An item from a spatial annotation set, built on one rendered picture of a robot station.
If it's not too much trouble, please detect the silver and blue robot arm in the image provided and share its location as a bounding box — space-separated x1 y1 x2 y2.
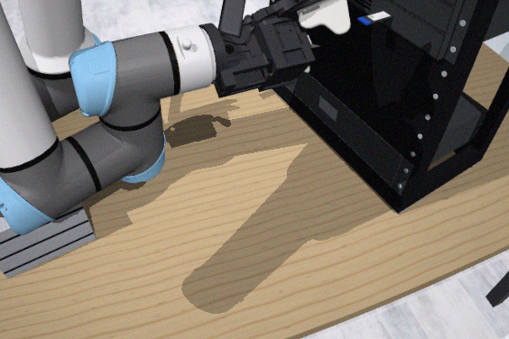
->
0 0 217 235

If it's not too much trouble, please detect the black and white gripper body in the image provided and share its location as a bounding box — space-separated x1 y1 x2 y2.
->
199 7 315 98

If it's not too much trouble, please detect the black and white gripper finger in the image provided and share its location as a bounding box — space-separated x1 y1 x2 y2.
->
304 35 321 72
265 0 351 34

